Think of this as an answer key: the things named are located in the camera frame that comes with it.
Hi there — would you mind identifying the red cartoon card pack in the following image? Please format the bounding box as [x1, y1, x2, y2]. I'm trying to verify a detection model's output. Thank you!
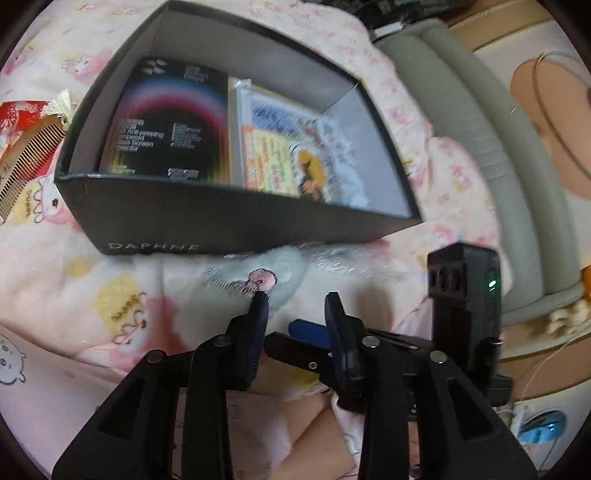
[242, 126, 341, 203]

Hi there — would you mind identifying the black screen protector box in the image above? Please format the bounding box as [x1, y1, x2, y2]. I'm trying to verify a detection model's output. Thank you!
[100, 56, 230, 184]

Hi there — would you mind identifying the wooden comb with tassel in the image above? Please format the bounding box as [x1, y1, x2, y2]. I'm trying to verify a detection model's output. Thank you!
[1, 90, 74, 224]

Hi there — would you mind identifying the white fluffy hair clip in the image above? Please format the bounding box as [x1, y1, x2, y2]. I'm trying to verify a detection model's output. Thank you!
[197, 246, 308, 309]

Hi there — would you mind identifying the blue plastic clip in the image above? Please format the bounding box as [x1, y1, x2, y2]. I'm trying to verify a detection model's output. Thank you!
[518, 409, 567, 445]

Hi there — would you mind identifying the Shin-chan dotted board pack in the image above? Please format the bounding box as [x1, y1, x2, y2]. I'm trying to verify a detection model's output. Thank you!
[229, 79, 374, 210]

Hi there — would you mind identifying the pink cartoon print blanket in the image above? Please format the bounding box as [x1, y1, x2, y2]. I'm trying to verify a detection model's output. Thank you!
[1, 1, 513, 479]

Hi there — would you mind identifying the grey-green sofa cushion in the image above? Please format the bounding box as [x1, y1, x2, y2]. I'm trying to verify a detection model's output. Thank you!
[376, 19, 584, 325]

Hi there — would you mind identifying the black cardboard storage box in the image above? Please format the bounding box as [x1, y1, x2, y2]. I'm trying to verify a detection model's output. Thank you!
[54, 1, 422, 255]

